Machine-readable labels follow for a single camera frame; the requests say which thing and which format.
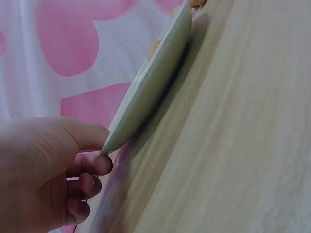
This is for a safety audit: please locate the person's left hand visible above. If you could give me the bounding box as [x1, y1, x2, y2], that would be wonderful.
[0, 116, 114, 233]

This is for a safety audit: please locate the pale green plate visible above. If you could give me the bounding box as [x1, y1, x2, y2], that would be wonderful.
[100, 0, 194, 156]

